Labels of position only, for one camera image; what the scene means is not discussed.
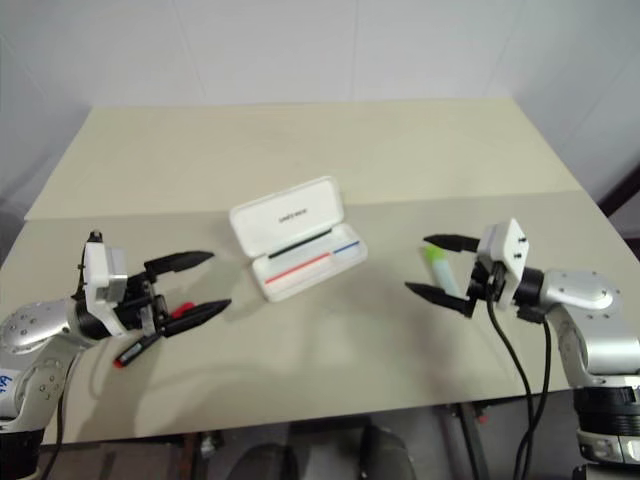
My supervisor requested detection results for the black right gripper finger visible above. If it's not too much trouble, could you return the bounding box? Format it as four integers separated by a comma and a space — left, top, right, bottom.
422, 232, 482, 254
404, 281, 477, 319

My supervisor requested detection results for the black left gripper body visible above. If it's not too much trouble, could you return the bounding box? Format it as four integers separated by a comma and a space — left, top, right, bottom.
114, 270, 172, 342

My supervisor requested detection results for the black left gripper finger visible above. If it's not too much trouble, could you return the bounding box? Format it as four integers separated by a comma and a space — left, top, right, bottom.
143, 250, 216, 278
162, 298, 233, 338

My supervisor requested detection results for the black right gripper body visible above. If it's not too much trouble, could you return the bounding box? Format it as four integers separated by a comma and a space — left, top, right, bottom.
464, 254, 506, 304

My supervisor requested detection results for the white hinged pencil case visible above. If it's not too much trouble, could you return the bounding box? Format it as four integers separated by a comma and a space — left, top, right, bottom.
228, 175, 370, 303

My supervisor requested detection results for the pale highlighter with green cap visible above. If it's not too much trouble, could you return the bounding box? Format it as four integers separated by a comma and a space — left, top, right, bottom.
422, 244, 460, 297

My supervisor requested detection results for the black marker with red cap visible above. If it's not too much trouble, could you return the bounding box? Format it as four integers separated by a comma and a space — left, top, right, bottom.
112, 301, 196, 371

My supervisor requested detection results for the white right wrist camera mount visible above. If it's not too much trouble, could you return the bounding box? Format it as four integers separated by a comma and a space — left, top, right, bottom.
474, 217, 529, 307

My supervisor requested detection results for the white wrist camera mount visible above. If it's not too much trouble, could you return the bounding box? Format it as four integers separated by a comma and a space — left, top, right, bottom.
79, 230, 130, 337
474, 217, 529, 307

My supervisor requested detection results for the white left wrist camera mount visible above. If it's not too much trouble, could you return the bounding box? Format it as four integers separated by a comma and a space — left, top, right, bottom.
79, 230, 130, 337

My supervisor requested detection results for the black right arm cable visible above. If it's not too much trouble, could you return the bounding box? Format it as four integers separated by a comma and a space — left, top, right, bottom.
514, 307, 554, 480
487, 262, 539, 480

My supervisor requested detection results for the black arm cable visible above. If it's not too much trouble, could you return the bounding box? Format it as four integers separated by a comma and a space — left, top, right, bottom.
487, 262, 539, 480
514, 307, 554, 480
37, 349, 77, 480

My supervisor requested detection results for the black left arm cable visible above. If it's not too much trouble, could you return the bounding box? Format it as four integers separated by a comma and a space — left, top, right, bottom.
37, 349, 77, 480

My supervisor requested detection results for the metal table frame leg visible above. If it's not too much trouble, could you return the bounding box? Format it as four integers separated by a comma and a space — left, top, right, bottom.
439, 403, 494, 480

